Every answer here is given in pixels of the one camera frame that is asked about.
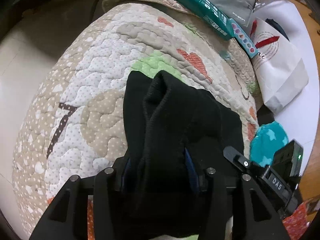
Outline black pants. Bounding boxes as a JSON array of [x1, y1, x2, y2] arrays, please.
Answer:
[[112, 70, 244, 239]]

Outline teal star blanket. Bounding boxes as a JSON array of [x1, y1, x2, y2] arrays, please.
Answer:
[[249, 121, 289, 167]]

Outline quilted patchwork bed cover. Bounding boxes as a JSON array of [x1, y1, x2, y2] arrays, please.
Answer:
[[12, 0, 261, 236]]

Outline white paper shopping bag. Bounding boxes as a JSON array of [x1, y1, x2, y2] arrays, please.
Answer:
[[251, 18, 309, 114]]

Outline light blue dotted box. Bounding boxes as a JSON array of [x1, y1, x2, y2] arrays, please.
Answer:
[[229, 18, 258, 59]]

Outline long teal cardboard box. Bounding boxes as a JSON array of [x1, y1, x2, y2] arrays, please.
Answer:
[[176, 0, 234, 40]]

